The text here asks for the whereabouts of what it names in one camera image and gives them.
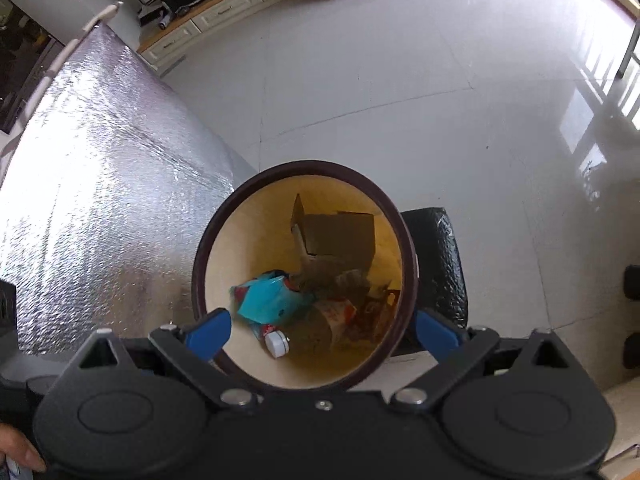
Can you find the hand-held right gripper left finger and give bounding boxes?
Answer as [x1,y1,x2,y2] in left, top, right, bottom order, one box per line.
[74,308,258,409]

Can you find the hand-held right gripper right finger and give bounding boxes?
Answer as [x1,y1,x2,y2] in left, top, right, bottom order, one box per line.
[391,308,573,409]

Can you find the red wrapper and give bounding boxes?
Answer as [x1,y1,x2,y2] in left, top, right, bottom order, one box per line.
[345,282,402,347]

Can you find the blue white snack bag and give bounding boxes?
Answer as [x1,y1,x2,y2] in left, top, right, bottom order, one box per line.
[230,270,315,326]

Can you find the round brown-rimmed trash bin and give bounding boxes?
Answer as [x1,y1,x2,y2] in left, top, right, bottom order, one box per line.
[191,160,419,392]

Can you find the clear plastic bottle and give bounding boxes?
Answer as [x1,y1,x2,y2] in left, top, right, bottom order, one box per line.
[257,300,358,359]

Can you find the brown cardboard box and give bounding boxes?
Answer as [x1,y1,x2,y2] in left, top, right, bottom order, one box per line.
[290,193,377,273]

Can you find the person's left hand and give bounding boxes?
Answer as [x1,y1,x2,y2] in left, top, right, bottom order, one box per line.
[0,422,48,473]

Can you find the black plastic bag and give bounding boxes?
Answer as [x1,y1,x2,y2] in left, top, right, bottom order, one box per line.
[400,207,469,330]

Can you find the silver foil mat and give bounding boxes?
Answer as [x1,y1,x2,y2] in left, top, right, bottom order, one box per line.
[0,2,257,357]

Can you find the dark round object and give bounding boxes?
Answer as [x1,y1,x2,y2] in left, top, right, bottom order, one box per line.
[622,265,640,302]

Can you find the wooden drawer cabinet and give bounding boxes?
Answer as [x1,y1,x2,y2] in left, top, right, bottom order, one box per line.
[137,0,331,78]

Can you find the grey metal table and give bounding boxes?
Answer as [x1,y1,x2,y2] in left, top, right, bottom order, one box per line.
[616,24,640,79]

